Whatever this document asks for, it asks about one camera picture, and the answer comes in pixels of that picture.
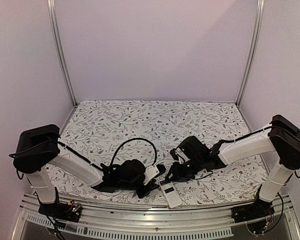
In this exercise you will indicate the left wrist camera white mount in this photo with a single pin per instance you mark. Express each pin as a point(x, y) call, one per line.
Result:
point(153, 172)

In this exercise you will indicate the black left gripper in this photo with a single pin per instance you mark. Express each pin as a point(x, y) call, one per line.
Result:
point(152, 186)

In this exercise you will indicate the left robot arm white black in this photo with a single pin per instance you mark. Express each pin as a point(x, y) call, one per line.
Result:
point(40, 146)

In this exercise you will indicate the white remote control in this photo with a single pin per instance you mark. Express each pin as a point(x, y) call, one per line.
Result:
point(170, 194)

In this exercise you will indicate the aluminium front rail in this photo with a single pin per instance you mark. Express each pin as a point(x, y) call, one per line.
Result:
point(106, 220)

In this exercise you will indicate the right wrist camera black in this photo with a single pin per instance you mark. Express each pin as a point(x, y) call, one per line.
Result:
point(176, 156)

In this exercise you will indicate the right aluminium frame post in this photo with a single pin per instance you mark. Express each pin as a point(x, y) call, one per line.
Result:
point(252, 51)

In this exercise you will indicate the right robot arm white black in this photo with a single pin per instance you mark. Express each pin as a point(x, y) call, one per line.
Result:
point(280, 135)

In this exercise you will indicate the aluminium frame post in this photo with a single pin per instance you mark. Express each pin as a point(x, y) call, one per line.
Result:
point(60, 52)
point(252, 51)

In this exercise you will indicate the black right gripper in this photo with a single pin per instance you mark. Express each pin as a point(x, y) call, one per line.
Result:
point(177, 175)

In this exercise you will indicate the floral patterned table mat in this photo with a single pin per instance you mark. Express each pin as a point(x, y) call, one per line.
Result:
point(107, 131)

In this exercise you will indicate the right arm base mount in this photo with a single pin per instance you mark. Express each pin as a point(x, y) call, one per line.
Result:
point(260, 212)

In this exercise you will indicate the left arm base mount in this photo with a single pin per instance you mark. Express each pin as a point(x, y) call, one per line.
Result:
point(70, 211)

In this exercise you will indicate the left aluminium frame post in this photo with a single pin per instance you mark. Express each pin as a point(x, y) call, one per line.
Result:
point(60, 52)

